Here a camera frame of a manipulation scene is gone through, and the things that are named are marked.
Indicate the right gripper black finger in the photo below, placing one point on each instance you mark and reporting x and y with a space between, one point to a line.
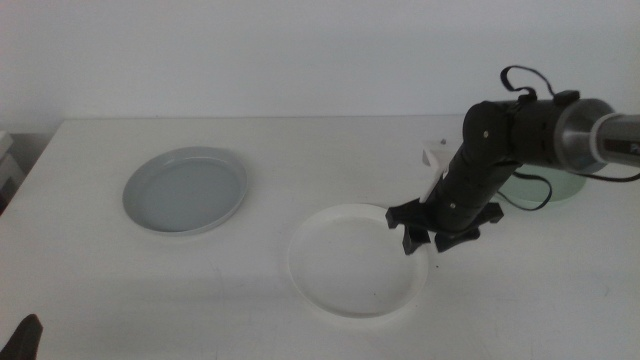
452 241
415 240

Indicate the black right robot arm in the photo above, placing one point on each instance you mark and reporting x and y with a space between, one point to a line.
535 132

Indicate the white shallow bowl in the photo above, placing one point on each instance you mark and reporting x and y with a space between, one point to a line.
350 270

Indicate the pale green shallow bowl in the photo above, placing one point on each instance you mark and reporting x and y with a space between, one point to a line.
567 187

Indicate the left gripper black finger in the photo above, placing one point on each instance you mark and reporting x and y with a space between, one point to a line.
22 340

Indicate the grey shallow bowl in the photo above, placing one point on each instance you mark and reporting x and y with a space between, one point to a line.
185 192

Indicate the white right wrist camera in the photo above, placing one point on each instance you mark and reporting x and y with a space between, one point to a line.
435 160

